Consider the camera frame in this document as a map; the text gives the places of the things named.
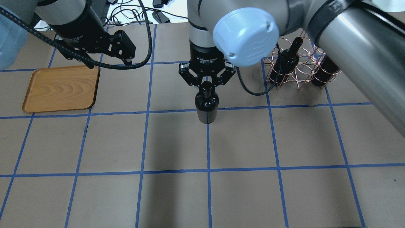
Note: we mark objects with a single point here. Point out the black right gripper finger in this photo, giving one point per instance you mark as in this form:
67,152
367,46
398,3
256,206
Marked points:
196,81
217,81

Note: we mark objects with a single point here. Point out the wooden tray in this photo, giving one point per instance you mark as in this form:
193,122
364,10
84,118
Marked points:
61,89

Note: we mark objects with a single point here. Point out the copper wire bottle basket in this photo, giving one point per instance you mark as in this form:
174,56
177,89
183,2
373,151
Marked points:
310,56

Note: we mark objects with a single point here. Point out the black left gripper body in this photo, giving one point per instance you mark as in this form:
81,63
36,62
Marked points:
77,35

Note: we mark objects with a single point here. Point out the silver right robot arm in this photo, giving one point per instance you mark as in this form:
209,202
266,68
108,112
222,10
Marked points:
364,41

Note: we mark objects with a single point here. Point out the dark wine bottle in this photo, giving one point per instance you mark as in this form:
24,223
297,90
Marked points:
286,62
206,102

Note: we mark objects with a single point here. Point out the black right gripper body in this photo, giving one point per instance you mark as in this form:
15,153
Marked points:
205,56

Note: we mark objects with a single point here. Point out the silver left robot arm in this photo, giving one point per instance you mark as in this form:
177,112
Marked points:
38,17

